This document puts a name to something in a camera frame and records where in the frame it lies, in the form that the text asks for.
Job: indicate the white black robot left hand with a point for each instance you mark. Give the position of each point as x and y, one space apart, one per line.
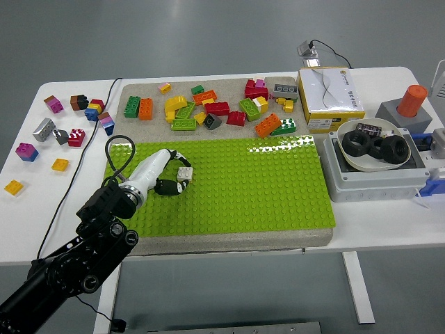
147 170

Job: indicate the white square toy brick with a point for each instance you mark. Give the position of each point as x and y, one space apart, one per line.
185 174

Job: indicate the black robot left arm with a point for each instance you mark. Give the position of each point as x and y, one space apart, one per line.
104 205

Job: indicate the small yellow toy brick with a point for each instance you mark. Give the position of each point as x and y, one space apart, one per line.
200 118
280 101
169 116
288 105

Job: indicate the lime green long toy brick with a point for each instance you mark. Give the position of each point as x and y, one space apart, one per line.
185 110
183 124
249 108

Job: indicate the orange long toy brick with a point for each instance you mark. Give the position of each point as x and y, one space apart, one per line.
267 125
205 97
146 108

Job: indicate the dark green long toy brick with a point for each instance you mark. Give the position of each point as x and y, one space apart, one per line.
132 106

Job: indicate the yellow arch toy brick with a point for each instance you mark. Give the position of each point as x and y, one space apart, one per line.
175 102

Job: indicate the blue yellow toy brick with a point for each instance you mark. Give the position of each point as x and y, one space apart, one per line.
91 113

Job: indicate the pink yellow toy brick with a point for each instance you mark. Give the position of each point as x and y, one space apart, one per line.
164 87

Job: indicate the yellow square toy brick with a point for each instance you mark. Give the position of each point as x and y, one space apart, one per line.
60 164
14 186

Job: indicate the flat yellow toy brick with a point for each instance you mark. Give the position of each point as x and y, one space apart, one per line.
208 101

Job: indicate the grey slope toy brick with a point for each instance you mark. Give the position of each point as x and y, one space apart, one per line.
61 136

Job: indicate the red long toy brick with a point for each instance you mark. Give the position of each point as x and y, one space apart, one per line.
217 108

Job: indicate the small dark green toy brick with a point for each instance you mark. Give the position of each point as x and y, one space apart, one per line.
197 89

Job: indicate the green studded baseplate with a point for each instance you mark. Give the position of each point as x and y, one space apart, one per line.
243 188

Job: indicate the brown black toy brick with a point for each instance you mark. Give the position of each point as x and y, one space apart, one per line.
78 102

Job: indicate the red square toy brick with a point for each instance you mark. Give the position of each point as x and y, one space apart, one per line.
236 118

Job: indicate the silver toy brick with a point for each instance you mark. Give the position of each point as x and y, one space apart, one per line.
44 129

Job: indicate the pink brown toy brick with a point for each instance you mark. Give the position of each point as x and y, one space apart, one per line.
54 104

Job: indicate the magenta blue toy brick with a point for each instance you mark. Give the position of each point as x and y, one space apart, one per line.
26 152

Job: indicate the white yellow toy brick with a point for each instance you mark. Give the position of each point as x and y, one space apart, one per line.
260 103

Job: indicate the large red toy brick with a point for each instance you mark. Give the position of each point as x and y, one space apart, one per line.
255 92

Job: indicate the small pink toy brick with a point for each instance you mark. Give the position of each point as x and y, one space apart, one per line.
259 83

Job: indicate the grey long toy brick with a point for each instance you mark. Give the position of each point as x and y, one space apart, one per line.
285 90

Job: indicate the grey-brown foam mat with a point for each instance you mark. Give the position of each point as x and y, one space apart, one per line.
153 128

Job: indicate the pink blue brown brick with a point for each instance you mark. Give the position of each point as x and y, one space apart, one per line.
107 122

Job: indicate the red white printed brick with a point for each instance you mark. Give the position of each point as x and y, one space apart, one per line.
76 137

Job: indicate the grey black slope brick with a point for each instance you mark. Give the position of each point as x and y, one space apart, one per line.
212 121

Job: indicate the green white printed brick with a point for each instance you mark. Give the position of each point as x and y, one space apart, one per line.
283 127

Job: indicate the white table leg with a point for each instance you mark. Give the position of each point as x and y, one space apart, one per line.
104 313
358 288

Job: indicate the white yellow cardboard box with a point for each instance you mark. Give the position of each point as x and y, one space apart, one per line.
330 94

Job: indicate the small silver clear device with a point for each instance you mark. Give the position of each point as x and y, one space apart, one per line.
307 50

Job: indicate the large black hex nut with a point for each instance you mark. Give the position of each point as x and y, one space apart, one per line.
387 153
346 142

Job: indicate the cream bowl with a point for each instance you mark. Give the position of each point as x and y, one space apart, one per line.
347 130

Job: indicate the dark striped block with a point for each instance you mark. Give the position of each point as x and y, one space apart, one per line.
370 128

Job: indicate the small black hex nut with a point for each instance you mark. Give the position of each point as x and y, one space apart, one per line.
373 153

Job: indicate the grey plastic junction box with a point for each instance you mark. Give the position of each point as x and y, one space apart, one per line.
375 184

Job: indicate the small white piece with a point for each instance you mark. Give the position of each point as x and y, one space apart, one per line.
389 133

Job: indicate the orange cylinder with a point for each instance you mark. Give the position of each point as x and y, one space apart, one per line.
412 100

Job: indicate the white zip tie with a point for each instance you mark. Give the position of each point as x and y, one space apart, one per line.
422 202

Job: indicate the blue plastic fixture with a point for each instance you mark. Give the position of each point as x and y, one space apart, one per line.
431 186

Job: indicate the small grey block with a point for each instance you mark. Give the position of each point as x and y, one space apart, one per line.
438 139

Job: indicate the blue black bracket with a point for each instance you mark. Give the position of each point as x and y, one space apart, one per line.
422 135

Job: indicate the white perforated rail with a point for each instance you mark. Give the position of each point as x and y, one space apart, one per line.
431 159

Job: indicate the white frame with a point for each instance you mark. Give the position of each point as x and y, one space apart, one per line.
438 78

